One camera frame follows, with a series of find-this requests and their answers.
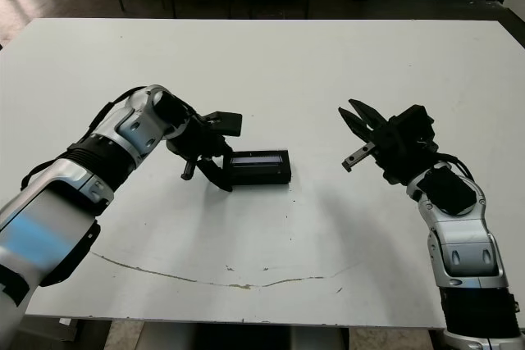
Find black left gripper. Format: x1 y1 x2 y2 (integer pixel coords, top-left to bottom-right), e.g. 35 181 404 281
166 114 234 193

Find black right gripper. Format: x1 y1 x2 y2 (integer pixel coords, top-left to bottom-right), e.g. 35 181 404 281
338 98 438 185

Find black box lid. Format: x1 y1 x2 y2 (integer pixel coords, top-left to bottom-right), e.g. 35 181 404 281
224 148 293 187

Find grey robot torso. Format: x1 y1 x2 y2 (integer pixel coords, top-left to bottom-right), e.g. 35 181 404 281
143 320 349 350

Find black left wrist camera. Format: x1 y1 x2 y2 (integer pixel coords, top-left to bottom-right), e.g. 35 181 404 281
212 111 243 137

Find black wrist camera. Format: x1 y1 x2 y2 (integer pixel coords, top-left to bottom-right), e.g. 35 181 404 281
212 111 243 137
395 104 436 150

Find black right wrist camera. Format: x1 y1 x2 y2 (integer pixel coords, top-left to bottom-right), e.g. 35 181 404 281
395 104 436 150

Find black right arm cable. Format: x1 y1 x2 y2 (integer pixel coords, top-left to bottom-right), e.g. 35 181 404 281
438 152 477 181

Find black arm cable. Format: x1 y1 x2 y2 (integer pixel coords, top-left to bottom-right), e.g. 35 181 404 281
438 152 477 181
20 86 147 189

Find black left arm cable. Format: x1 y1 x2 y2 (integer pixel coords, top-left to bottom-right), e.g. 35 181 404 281
20 86 147 189

